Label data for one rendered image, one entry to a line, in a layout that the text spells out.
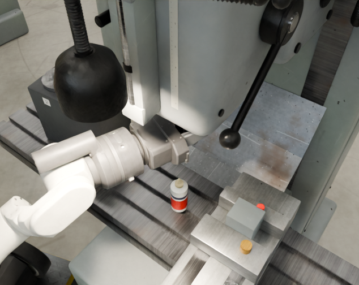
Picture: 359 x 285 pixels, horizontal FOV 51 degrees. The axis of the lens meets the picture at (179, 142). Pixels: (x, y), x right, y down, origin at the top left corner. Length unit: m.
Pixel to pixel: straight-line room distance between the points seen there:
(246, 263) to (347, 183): 1.62
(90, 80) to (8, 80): 2.66
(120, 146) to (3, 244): 0.23
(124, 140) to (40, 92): 0.42
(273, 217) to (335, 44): 0.39
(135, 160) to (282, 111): 0.52
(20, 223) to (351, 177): 1.99
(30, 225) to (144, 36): 0.33
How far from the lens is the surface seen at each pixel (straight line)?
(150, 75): 0.48
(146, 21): 0.44
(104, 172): 0.60
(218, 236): 0.77
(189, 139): 0.66
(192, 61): 0.45
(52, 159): 0.58
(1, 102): 2.83
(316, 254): 0.92
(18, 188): 2.27
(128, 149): 0.61
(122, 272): 0.95
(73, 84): 0.36
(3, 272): 1.31
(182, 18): 0.43
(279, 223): 0.80
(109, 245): 0.98
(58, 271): 1.49
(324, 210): 1.90
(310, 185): 1.20
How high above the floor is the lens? 1.71
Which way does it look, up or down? 48 degrees down
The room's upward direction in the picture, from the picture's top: straight up
